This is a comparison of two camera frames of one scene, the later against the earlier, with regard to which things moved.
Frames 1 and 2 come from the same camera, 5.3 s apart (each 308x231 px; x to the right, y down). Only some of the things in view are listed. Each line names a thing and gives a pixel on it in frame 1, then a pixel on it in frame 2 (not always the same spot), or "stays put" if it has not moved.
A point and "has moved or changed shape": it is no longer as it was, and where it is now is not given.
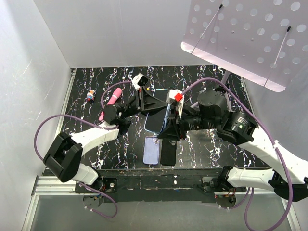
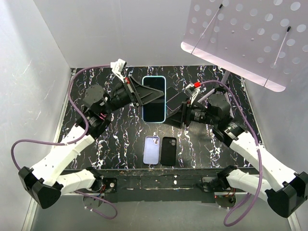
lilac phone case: [151, 150] stays put
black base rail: [152, 185] stays put
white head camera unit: [139, 81] -> [118, 67]
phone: [157, 122] has moved or changed shape
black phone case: [168, 152] stays put
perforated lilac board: [264, 42] stays put
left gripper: [147, 104] -> [141, 95]
